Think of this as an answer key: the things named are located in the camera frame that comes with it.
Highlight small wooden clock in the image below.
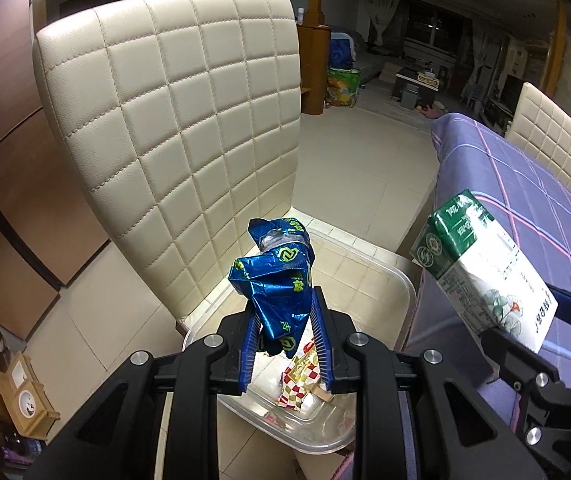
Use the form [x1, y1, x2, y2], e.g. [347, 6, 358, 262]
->
[6, 352, 61, 443]

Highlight colourful printed bag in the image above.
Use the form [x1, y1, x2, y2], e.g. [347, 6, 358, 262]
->
[326, 66, 362, 108]

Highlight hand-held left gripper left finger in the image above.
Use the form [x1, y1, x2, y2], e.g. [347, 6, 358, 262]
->
[28, 305, 266, 480]

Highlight cream quilted leather chair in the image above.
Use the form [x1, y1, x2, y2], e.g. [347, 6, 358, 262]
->
[505, 81, 571, 196]
[33, 0, 366, 480]

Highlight red checkered snack wrapper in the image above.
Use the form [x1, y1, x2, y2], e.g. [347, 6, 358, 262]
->
[274, 342, 336, 411]

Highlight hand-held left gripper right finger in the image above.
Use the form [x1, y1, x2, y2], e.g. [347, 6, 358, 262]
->
[312, 286, 549, 480]

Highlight purple plaid tablecloth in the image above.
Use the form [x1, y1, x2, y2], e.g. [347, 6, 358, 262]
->
[403, 112, 571, 480]

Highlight white curtain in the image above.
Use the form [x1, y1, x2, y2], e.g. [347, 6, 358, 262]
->
[360, 0, 406, 48]

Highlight clear plastic container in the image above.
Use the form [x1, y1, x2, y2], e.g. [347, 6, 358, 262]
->
[182, 230, 416, 456]

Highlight dark low table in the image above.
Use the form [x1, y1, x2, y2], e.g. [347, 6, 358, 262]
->
[395, 66, 439, 108]

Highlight blue bag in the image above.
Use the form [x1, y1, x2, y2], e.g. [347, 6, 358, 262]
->
[329, 32, 356, 68]

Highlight grey sofa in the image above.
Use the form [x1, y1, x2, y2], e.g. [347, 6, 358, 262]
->
[346, 30, 397, 81]

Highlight blue foil snack wrapper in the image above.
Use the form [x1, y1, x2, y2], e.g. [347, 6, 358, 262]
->
[229, 217, 316, 359]

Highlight green and white carton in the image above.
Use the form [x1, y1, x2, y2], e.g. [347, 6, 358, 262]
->
[410, 189, 559, 353]

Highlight brown wooden panel door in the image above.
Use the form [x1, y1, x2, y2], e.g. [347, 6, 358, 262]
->
[0, 0, 111, 341]

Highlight brown wooden cabinet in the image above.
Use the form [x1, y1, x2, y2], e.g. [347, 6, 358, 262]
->
[296, 24, 331, 117]

